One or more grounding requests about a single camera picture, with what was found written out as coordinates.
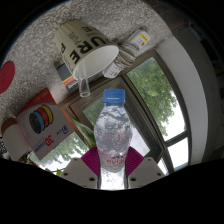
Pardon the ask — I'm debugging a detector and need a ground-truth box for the red and white filament box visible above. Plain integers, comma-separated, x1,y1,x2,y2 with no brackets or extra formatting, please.
15,87,75,162

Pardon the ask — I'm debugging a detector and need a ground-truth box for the clear blue-capped water bottle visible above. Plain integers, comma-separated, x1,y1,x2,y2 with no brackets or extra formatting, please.
93,88,134,191

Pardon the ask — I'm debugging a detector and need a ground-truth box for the cream printed paper cup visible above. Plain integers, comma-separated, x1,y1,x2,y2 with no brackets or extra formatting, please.
54,19,120,81

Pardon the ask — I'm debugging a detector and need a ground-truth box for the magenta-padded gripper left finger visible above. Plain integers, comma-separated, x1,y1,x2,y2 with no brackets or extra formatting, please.
58,145,101,190

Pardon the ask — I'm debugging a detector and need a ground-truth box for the flat round red coaster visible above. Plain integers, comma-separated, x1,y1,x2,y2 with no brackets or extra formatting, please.
0,60,16,95

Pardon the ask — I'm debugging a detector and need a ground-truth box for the dark box with coloured stripes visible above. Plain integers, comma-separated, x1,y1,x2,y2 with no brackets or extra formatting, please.
54,59,79,92

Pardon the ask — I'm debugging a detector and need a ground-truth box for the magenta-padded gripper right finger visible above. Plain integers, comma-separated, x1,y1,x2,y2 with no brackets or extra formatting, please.
126,146,167,190

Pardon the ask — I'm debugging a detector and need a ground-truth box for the white wrapped cable package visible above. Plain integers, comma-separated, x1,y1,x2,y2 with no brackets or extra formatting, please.
103,29,152,80

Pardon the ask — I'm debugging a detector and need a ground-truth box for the brown-framed bay window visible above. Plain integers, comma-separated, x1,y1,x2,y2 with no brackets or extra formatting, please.
59,49,193,174

